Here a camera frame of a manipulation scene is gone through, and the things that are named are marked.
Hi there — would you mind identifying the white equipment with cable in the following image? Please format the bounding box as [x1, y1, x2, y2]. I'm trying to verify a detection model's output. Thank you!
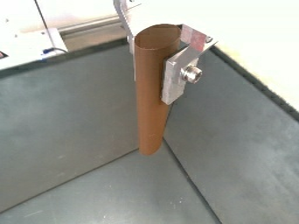
[0, 0, 142, 71]

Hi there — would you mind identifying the brown oval peg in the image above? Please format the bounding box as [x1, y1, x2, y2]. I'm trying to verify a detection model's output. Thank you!
[134, 24, 181, 155]

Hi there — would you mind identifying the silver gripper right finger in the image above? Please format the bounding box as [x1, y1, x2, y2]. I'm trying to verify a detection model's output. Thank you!
[161, 24, 217, 105]

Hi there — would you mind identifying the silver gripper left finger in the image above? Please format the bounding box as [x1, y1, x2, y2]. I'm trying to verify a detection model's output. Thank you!
[112, 0, 137, 81]

